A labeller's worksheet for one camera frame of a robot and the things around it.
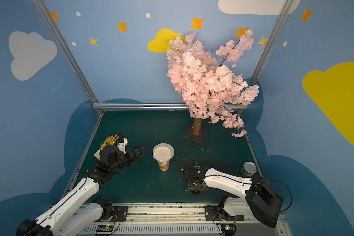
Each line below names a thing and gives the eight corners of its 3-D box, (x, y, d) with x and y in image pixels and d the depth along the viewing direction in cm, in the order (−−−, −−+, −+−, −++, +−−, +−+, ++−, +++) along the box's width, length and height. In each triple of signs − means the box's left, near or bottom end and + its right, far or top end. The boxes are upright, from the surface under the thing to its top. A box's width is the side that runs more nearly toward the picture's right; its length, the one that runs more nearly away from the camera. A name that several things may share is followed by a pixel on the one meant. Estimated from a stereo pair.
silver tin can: (241, 178, 91) (246, 173, 84) (238, 167, 96) (242, 161, 89) (252, 178, 91) (258, 173, 84) (249, 167, 96) (254, 162, 89)
